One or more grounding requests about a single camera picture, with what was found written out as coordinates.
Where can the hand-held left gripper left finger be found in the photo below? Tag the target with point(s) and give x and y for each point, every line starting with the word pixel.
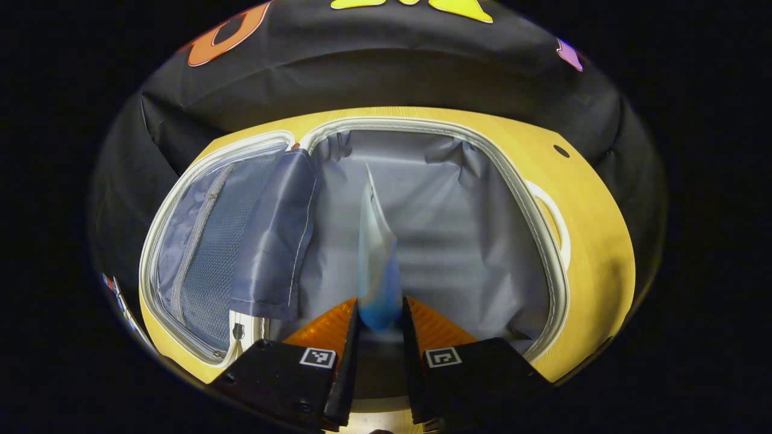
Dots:
pixel 347 374

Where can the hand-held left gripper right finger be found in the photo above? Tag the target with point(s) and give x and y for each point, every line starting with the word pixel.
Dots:
pixel 413 374

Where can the blue white cone tube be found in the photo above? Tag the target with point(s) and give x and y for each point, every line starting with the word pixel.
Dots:
pixel 377 265

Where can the white suitcase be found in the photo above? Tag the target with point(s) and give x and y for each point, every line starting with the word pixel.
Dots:
pixel 458 241

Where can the black backdrop cloth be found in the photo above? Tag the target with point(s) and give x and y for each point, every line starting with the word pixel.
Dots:
pixel 374 72

